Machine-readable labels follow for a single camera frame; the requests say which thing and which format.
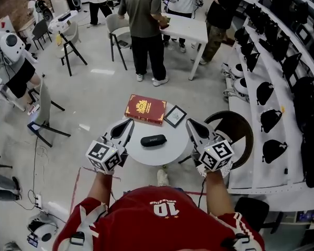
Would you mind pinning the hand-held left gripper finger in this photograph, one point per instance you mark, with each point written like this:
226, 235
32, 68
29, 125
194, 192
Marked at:
108, 133
128, 137

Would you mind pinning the white speckled seat cushion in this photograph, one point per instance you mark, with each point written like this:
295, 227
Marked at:
226, 170

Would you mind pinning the round white side table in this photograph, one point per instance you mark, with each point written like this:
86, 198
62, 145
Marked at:
157, 155

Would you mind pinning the white chair black legs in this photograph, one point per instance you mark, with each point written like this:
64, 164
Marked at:
44, 106

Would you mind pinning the white metal shelving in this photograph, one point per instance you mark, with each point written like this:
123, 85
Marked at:
264, 140

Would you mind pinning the white dome backpack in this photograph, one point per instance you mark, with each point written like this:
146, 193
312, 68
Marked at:
42, 229
242, 85
238, 70
11, 46

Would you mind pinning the white power strip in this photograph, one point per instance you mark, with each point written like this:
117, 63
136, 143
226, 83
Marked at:
38, 201

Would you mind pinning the black office chair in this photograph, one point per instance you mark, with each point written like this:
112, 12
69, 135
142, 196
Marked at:
251, 210

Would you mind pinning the grey armchair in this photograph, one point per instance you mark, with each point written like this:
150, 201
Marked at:
117, 33

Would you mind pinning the person's right forearm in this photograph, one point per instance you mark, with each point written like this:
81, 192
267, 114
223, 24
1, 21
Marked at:
217, 192

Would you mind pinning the white rectangular table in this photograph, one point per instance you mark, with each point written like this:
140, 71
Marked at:
188, 27

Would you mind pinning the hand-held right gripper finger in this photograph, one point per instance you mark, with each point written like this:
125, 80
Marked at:
191, 132
212, 135

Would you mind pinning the beige chair black legs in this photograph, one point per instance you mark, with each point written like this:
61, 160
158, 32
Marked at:
70, 40

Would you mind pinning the red hardcover book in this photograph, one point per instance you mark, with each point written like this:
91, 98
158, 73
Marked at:
145, 108

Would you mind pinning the dark grey chair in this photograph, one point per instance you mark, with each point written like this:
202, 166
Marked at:
40, 31

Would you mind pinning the person's white shoe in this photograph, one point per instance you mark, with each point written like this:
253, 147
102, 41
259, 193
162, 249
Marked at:
162, 178

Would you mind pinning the person's red jersey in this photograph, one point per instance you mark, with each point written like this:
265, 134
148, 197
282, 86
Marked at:
157, 223

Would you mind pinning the person's left forearm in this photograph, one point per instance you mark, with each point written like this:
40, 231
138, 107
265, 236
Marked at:
102, 189

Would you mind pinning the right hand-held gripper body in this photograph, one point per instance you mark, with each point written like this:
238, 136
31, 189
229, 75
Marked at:
214, 154

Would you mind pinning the black picture frame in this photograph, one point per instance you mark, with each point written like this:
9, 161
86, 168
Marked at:
175, 116

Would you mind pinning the brown wicker chair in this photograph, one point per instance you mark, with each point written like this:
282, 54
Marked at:
238, 124

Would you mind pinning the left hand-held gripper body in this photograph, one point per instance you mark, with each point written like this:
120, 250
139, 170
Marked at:
102, 152

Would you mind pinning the black glasses case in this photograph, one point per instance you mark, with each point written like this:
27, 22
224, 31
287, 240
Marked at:
153, 140

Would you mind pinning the white cluttered table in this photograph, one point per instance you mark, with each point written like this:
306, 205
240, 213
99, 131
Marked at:
62, 20

